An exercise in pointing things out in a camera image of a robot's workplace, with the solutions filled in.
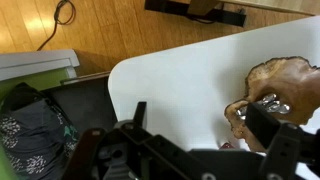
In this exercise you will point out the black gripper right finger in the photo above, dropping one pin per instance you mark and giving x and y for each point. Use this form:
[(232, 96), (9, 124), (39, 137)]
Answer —
[(262, 124)]

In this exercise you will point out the maroon toy wagon with wheels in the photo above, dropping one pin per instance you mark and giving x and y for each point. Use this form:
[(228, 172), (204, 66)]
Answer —
[(227, 146)]

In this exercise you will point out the white storage bin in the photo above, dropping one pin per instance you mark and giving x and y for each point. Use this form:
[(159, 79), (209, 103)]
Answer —
[(36, 63)]

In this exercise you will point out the silver metal spoon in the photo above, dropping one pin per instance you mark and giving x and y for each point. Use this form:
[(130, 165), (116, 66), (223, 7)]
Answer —
[(281, 108), (241, 112), (268, 98)]

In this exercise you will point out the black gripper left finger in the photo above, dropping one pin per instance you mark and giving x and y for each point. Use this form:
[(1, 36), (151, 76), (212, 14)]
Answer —
[(140, 113)]

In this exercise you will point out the black floor base bar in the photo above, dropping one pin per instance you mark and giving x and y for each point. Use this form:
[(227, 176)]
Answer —
[(220, 15)]

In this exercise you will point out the dark bench seat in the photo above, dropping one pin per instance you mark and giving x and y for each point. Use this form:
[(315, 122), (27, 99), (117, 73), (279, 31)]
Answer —
[(86, 100)]

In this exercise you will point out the wooden furniture leg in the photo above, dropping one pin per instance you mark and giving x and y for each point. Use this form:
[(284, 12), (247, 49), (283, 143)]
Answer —
[(201, 6)]

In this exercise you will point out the brown wood slab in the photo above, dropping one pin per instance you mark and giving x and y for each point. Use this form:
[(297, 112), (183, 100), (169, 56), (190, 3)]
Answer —
[(286, 83)]

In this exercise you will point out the black fabric bundle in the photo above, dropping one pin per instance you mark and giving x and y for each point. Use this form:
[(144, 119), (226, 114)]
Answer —
[(20, 95)]

